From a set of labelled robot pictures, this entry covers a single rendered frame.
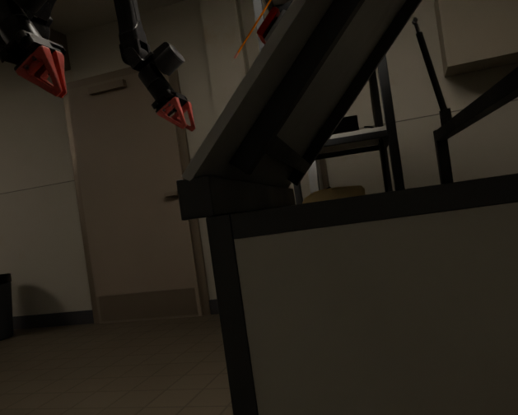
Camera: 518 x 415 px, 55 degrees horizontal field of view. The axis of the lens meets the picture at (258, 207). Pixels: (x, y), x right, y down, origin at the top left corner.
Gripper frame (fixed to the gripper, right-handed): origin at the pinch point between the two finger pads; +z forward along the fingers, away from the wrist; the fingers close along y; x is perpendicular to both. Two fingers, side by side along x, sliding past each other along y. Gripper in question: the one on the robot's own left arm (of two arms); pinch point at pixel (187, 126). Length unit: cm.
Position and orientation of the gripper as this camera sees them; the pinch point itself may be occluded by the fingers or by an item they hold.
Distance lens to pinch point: 134.4
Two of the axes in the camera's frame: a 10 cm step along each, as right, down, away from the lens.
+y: 3.0, -0.4, 9.5
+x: -7.5, 6.1, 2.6
